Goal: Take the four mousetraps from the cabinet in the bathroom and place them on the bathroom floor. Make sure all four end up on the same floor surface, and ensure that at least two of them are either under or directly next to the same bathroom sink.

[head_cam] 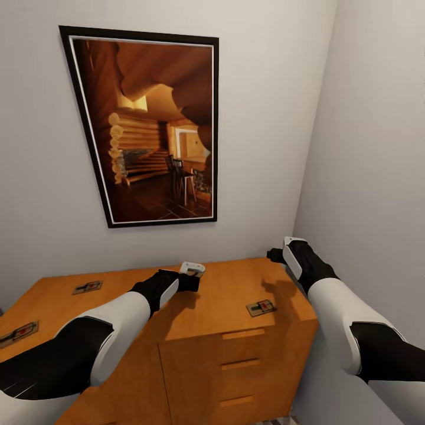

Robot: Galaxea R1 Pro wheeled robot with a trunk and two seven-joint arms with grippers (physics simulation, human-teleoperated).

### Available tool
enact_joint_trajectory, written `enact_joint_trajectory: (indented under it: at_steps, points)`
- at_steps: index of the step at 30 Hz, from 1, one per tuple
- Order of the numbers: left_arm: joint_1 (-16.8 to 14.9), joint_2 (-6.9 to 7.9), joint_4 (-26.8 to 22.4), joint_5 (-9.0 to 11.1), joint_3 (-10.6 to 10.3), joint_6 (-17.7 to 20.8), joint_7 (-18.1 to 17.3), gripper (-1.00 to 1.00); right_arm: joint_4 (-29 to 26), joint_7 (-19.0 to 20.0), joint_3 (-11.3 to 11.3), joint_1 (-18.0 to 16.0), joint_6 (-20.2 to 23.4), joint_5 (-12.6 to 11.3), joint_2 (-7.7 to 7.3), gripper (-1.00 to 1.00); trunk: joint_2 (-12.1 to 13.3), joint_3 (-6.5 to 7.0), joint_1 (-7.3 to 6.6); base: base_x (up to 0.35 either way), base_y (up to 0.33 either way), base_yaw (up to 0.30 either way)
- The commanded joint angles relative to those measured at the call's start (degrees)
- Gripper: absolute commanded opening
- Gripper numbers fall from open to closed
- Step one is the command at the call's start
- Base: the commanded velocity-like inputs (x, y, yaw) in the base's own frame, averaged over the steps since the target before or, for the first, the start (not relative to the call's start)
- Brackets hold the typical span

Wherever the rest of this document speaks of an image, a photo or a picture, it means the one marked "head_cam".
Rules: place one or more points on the cabinet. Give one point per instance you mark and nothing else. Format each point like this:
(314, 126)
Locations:
(199, 360)

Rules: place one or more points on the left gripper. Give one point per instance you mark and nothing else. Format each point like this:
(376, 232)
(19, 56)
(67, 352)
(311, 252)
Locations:
(191, 283)

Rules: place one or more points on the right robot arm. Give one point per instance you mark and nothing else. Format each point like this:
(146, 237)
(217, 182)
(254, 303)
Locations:
(362, 341)

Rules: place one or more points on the picture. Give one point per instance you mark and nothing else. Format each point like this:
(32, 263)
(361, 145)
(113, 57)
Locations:
(149, 107)

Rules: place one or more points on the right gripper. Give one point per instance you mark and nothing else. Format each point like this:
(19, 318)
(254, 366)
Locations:
(276, 255)

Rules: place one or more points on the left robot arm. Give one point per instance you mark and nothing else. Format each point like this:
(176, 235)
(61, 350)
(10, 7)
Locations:
(39, 385)

